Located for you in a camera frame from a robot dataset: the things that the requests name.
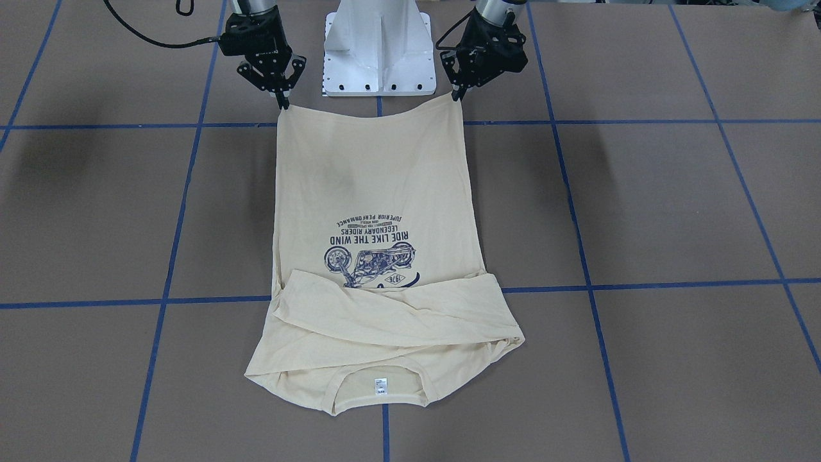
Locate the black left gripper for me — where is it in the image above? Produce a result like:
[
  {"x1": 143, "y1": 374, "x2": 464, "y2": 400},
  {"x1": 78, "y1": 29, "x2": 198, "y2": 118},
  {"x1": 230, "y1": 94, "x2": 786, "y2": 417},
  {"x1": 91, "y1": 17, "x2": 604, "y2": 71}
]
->
[{"x1": 439, "y1": 12, "x2": 528, "y2": 102}]

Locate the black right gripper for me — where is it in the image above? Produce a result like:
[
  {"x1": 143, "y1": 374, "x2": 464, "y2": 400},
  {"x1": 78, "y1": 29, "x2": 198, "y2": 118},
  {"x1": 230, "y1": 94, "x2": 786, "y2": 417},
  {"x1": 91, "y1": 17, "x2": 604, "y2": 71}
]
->
[{"x1": 218, "y1": 6, "x2": 306, "y2": 109}]

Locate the beige long-sleeve graphic shirt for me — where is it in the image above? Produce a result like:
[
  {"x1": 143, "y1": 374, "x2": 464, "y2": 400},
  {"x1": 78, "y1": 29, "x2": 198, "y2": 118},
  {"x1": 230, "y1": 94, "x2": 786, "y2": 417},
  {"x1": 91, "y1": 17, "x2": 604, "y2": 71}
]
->
[{"x1": 244, "y1": 96, "x2": 525, "y2": 416}]

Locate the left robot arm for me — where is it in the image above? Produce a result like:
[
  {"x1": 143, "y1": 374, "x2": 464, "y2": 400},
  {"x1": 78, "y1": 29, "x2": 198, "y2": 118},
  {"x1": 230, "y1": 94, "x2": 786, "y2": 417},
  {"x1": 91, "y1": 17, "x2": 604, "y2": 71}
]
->
[{"x1": 435, "y1": 1, "x2": 528, "y2": 101}]

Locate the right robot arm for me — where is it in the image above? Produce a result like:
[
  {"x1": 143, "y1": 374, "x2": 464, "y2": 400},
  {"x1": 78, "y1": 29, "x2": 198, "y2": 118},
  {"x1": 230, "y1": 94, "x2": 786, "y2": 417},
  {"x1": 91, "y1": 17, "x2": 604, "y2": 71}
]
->
[{"x1": 218, "y1": 1, "x2": 306, "y2": 110}]

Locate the brown paper table cover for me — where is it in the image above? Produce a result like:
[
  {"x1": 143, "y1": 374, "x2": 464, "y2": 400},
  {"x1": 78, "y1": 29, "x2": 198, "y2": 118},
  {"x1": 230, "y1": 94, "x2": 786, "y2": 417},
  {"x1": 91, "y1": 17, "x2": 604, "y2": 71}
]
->
[{"x1": 2, "y1": 1, "x2": 819, "y2": 461}]

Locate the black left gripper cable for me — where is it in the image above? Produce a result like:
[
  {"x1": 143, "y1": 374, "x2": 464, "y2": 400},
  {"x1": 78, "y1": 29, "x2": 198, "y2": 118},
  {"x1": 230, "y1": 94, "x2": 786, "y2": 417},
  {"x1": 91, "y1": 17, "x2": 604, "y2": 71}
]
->
[{"x1": 435, "y1": 13, "x2": 478, "y2": 52}]

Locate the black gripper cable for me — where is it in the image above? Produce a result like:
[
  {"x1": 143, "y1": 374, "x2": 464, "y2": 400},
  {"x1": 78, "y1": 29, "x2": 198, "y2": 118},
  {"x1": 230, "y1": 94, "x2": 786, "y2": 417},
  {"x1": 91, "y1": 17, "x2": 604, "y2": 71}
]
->
[
  {"x1": 435, "y1": 13, "x2": 478, "y2": 52},
  {"x1": 103, "y1": 0, "x2": 225, "y2": 49}
]

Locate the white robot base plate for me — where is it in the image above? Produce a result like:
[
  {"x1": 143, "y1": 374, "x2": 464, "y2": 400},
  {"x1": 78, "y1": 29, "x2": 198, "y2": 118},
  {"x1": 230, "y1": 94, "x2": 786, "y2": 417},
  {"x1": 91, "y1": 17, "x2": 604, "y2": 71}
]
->
[{"x1": 322, "y1": 1, "x2": 437, "y2": 97}]

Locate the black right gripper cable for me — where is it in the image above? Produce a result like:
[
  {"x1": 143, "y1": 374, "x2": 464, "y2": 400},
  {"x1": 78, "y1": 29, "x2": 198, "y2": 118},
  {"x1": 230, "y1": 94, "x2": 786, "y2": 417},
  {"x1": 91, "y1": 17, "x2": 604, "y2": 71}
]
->
[{"x1": 103, "y1": 0, "x2": 225, "y2": 49}]

